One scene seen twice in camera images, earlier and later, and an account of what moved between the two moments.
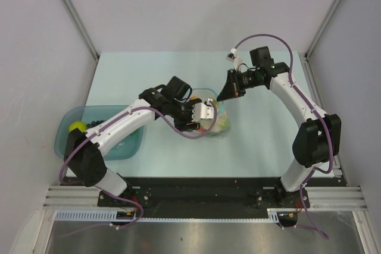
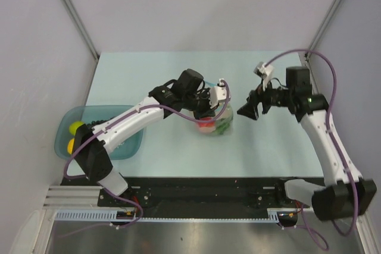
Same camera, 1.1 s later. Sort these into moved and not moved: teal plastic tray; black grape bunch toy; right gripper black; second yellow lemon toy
Moved: right gripper black
Not moved: black grape bunch toy; second yellow lemon toy; teal plastic tray
